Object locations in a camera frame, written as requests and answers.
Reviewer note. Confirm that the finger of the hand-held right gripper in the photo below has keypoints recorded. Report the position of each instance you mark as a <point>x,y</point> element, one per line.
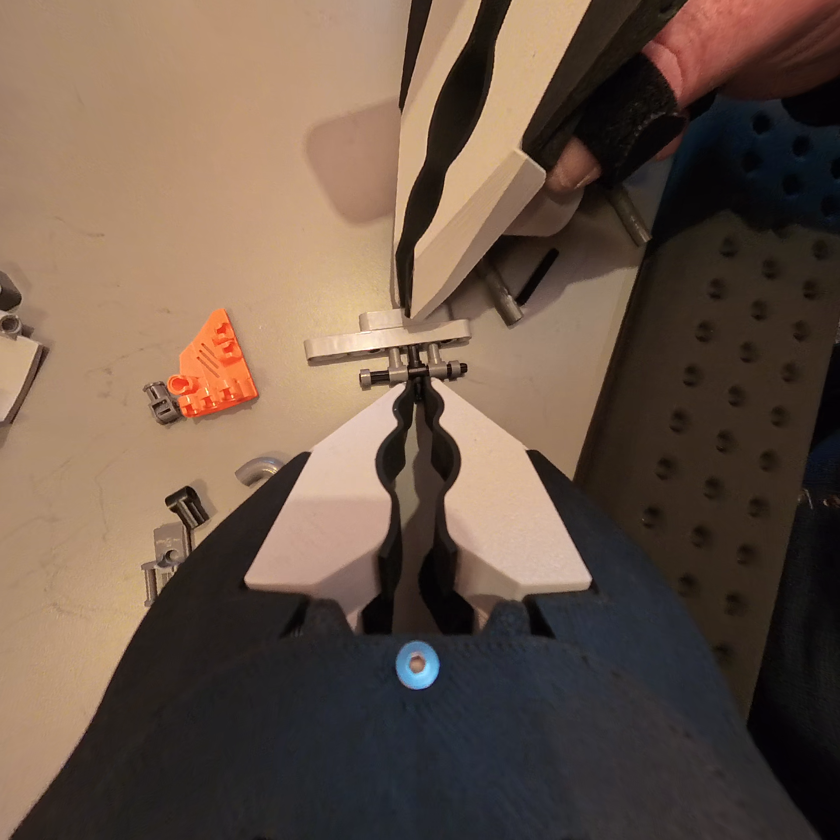
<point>426,98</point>
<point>499,164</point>

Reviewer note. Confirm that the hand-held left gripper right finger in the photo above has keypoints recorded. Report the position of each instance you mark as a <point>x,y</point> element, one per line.
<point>518,518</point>

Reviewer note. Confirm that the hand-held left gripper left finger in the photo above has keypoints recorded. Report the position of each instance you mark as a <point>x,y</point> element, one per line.
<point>321,518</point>

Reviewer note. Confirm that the grey axle connector piece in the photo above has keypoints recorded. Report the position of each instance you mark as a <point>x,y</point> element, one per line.
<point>400,374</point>

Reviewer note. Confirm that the grey holed liftarm beam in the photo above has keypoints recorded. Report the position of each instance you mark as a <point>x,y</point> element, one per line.
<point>354,344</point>

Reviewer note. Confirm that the grey elbow tube piece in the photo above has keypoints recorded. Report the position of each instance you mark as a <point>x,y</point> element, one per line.
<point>253,467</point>

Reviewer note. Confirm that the person's right hand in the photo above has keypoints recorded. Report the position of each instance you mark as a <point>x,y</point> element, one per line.
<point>754,46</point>

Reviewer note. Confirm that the small black axle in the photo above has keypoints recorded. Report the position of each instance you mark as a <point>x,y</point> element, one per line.
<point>539,275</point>

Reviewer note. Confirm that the small grey pin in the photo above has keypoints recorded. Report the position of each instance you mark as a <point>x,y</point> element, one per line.
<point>631,220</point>

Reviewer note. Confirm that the orange wedge plate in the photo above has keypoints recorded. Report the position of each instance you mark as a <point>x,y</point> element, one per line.
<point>216,367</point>

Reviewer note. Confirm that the dark grey pin connector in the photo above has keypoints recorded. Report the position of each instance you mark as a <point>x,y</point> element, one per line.
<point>161,401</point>

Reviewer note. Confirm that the black perforated panel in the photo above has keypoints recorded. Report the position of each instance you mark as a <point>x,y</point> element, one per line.
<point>722,426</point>

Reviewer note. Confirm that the white curved panel piece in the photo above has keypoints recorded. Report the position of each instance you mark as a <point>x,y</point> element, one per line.
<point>16,374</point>

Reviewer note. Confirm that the dark grey angled beam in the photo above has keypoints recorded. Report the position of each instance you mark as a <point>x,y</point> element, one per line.
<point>8,292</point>

